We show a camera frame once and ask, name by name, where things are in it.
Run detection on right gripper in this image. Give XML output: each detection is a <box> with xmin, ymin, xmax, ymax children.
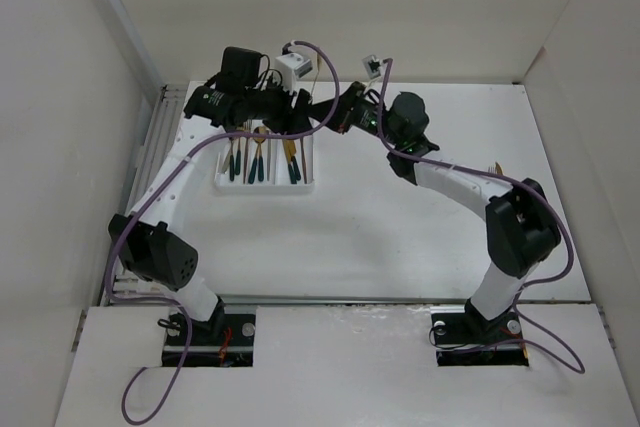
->
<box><xmin>305</xmin><ymin>82</ymin><xmax>403</xmax><ymax>147</ymax></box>

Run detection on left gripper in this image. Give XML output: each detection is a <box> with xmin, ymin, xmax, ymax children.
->
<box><xmin>243</xmin><ymin>73</ymin><xmax>311</xmax><ymax>138</ymax></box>

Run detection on gold fork green handle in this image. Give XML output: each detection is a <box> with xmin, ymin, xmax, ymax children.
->
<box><xmin>234</xmin><ymin>121</ymin><xmax>251</xmax><ymax>177</ymax></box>

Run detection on silver spoon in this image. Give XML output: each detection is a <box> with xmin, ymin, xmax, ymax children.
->
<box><xmin>266</xmin><ymin>139</ymin><xmax>272</xmax><ymax>182</ymax></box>

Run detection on rose gold knife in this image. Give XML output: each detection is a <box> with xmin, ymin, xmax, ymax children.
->
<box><xmin>299</xmin><ymin>137</ymin><xmax>308</xmax><ymax>184</ymax></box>

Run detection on silver rose fork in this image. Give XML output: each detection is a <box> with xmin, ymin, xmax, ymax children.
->
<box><xmin>219</xmin><ymin>140</ymin><xmax>235</xmax><ymax>175</ymax></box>

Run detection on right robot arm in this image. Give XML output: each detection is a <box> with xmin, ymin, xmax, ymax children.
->
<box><xmin>308</xmin><ymin>82</ymin><xmax>561</xmax><ymax>341</ymax></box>

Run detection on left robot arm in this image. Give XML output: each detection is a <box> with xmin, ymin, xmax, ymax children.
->
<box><xmin>105</xmin><ymin>41</ymin><xmax>317</xmax><ymax>344</ymax></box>

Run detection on white cutlery tray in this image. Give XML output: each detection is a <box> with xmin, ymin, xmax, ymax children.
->
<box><xmin>214</xmin><ymin>136</ymin><xmax>315</xmax><ymax>195</ymax></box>

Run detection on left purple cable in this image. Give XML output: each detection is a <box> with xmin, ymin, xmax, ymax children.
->
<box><xmin>103</xmin><ymin>40</ymin><xmax>341</xmax><ymax>423</ymax></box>

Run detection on purple cable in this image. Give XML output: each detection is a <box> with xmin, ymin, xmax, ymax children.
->
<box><xmin>377</xmin><ymin>57</ymin><xmax>586</xmax><ymax>374</ymax></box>
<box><xmin>103</xmin><ymin>40</ymin><xmax>341</xmax><ymax>423</ymax></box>

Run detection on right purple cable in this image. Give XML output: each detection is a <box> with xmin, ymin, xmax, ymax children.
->
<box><xmin>377</xmin><ymin>57</ymin><xmax>586</xmax><ymax>374</ymax></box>

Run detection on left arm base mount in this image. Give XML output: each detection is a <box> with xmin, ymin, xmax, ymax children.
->
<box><xmin>157</xmin><ymin>313</ymin><xmax>256</xmax><ymax>368</ymax></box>

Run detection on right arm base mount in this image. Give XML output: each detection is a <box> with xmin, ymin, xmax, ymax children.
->
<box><xmin>429</xmin><ymin>312</ymin><xmax>529</xmax><ymax>367</ymax></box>

